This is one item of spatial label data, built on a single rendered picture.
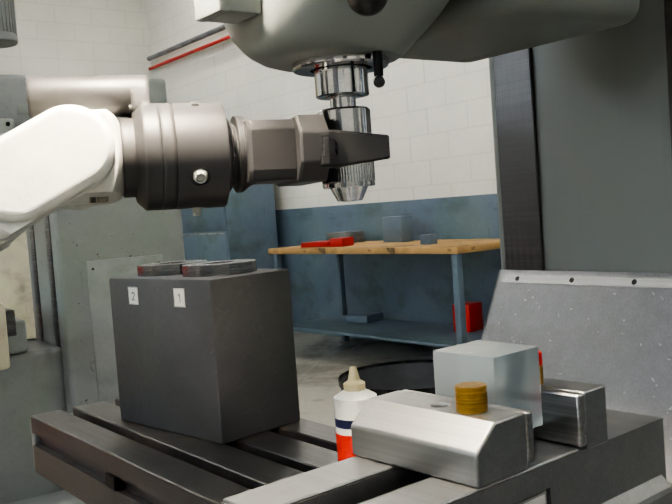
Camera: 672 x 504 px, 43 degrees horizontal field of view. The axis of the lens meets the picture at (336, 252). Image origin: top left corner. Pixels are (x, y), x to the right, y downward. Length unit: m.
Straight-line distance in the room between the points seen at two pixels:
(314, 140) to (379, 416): 0.22
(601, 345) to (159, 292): 0.51
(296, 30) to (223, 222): 7.33
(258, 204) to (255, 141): 7.46
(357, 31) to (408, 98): 6.22
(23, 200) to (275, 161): 0.20
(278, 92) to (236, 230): 1.42
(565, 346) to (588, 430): 0.37
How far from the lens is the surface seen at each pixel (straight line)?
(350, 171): 0.73
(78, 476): 1.12
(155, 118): 0.69
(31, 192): 0.66
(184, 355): 1.01
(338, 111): 0.73
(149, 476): 0.92
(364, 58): 0.73
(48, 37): 10.41
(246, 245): 8.07
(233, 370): 0.98
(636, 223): 1.00
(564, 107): 1.06
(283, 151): 0.70
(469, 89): 6.44
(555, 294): 1.05
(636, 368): 0.96
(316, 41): 0.69
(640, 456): 0.72
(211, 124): 0.69
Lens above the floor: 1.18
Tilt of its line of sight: 3 degrees down
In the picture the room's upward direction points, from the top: 4 degrees counter-clockwise
